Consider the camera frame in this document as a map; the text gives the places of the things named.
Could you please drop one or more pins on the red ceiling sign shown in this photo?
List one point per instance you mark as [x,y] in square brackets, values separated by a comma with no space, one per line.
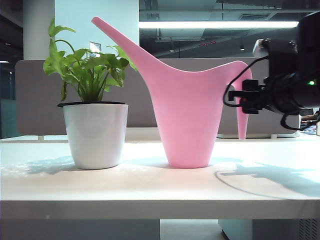
[207,44]

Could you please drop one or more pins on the grey desk divider panel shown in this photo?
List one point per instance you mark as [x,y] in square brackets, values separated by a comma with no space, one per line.
[37,100]

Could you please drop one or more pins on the black inner pot rim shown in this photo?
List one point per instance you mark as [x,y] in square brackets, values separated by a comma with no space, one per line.
[61,105]

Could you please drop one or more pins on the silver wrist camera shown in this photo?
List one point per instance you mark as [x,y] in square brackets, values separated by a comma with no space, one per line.
[272,52]

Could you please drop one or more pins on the black hanging spot lamp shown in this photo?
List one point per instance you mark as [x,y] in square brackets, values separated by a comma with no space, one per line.
[242,47]

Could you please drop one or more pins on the small poster on pillar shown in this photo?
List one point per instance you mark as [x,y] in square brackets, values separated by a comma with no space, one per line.
[95,47]

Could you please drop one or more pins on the ceiling air vent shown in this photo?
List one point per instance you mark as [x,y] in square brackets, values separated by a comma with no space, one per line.
[255,17]

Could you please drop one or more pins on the small beige box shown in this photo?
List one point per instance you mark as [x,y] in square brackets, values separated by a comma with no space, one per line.
[318,128]

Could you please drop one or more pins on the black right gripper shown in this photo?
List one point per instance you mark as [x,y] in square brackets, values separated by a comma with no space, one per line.
[282,92]

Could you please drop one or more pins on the person's forearm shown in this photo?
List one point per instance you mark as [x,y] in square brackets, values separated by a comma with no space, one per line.
[310,117]

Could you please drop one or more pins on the white divider foot bracket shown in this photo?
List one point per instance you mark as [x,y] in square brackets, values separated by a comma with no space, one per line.
[40,137]

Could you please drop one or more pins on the green leafy plant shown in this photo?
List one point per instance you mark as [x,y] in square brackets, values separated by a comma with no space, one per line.
[87,75]

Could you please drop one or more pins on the pink plastic watering can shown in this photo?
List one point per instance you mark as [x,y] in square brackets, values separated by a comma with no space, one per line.
[187,112]

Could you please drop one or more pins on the white plant pot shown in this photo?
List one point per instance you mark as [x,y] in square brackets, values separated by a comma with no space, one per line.
[95,140]

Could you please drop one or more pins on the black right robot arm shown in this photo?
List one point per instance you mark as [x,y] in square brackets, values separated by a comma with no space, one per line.
[311,45]

